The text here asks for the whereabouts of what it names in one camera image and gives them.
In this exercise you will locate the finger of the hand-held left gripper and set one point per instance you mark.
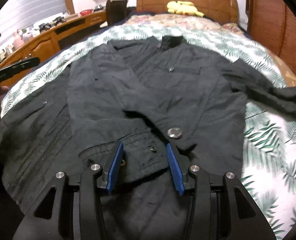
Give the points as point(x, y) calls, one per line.
point(15, 66)

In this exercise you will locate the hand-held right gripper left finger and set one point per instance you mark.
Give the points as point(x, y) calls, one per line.
point(115, 166)

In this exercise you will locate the leaf-print bed blanket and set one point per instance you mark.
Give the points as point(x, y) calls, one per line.
point(275, 155)

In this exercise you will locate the yellow plush toy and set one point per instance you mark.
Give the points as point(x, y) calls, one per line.
point(183, 7)

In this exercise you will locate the grey window blinds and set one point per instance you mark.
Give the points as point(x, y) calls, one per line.
point(30, 5)

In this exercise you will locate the wooden bed headboard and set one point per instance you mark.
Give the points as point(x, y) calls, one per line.
point(203, 1)

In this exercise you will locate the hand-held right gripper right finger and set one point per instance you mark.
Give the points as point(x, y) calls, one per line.
point(174, 170)

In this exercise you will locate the wooden desk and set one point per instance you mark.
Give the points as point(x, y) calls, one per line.
point(43, 42)

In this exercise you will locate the floral pillow bedding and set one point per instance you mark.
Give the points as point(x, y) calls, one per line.
point(188, 21)

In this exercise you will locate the black desk gadget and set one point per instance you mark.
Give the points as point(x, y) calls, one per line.
point(58, 20)
point(44, 26)

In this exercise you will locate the black jacket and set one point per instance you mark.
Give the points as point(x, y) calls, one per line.
point(143, 92)

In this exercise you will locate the red bowl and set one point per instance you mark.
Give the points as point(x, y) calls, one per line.
point(86, 12)

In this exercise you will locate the dark wooden chair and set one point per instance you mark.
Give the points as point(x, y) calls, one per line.
point(115, 10)

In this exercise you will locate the grey metal desk item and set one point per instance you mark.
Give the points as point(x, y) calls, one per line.
point(99, 8)

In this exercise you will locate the wooden louvered wardrobe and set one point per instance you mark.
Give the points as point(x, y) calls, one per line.
point(270, 17)

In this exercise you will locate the cluster of desk bottles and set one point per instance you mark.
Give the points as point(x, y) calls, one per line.
point(18, 40)

